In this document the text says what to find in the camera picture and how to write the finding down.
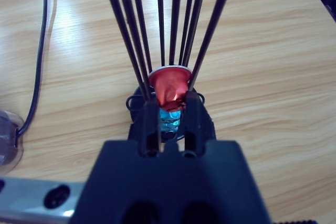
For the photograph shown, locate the teal coffee capsule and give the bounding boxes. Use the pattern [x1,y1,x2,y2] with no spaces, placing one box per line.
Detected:
[158,108,182,133]

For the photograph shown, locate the black machine power cable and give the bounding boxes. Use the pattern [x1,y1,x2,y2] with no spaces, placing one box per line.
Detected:
[15,0,58,141]

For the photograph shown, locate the red coffee capsule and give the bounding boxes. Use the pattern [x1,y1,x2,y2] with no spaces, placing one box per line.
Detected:
[148,64,192,112]

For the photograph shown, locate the clear water tank, black lid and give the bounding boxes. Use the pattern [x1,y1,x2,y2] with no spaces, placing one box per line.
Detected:
[0,108,26,176]

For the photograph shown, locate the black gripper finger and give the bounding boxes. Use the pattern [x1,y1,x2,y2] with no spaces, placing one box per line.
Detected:
[183,92,208,156]
[139,100,162,158]

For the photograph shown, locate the black capsule holder with rods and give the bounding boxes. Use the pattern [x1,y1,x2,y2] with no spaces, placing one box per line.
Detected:
[103,0,232,145]

